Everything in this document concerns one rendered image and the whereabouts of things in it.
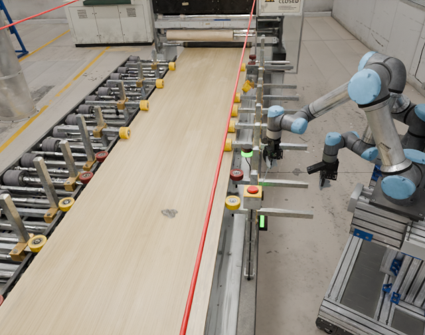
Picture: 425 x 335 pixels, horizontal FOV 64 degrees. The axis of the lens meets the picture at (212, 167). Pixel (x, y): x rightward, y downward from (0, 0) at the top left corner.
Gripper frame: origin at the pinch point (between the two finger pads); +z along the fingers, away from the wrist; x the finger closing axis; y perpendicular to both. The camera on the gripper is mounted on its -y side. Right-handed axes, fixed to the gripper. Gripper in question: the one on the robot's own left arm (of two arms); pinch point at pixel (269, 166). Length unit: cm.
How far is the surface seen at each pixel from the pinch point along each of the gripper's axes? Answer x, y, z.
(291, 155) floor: 85, -149, 101
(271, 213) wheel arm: -5.4, 19.5, 15.6
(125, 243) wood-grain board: -79, 28, 10
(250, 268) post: -24, 45, 24
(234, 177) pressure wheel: -17.4, -8.9, 10.4
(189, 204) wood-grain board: -46.3, 8.1, 10.5
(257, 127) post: 1.2, -26.8, -9.4
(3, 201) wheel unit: -128, 12, -12
